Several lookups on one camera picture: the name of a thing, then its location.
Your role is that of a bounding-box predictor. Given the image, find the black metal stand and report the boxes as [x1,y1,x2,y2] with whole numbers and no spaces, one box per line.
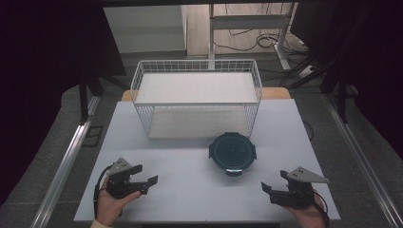
[78,73,129,125]
[319,61,350,124]

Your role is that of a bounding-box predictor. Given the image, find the white power strip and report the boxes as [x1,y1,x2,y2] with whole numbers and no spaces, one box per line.
[297,65,316,79]

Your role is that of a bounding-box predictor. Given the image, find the aluminium rail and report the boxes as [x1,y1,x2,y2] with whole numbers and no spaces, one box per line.
[29,94,103,228]
[322,94,403,228]

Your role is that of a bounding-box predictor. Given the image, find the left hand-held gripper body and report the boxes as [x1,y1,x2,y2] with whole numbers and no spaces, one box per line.
[106,157,150,200]

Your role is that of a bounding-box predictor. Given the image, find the thin black cable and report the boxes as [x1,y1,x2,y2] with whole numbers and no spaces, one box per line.
[302,120,316,143]

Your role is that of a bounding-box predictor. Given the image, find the black floor cables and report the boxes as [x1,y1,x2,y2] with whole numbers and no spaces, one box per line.
[212,3,317,87]

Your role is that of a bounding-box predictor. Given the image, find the person's right hand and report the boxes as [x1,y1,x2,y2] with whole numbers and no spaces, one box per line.
[283,189,326,228]

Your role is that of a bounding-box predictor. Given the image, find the white desk frame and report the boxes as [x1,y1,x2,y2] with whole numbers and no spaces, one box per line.
[207,2,298,71]

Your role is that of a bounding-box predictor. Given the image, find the black floor frame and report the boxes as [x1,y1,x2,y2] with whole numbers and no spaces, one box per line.
[82,124,105,148]

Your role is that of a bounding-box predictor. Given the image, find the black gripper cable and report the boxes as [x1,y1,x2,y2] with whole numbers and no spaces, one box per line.
[92,164,114,220]
[312,190,331,228]

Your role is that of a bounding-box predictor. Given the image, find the white wire basket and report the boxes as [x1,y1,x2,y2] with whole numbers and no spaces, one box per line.
[130,59,263,141]

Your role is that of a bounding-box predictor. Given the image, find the person's left hand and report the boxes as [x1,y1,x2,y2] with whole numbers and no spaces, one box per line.
[95,177,143,227]

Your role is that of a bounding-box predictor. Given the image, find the grey cabinet panel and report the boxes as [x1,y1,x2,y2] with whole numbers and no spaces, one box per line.
[103,5,188,54]

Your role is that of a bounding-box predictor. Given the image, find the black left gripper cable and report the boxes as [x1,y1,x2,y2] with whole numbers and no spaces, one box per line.
[92,164,114,220]

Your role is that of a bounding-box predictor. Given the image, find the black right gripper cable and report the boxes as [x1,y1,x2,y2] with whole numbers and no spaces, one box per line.
[312,190,331,228]

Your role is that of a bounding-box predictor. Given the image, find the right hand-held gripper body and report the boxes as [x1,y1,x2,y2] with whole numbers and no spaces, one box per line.
[269,166,331,210]

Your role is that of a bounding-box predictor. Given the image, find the round dark lidded container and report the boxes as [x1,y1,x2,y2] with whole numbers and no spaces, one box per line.
[208,131,258,178]

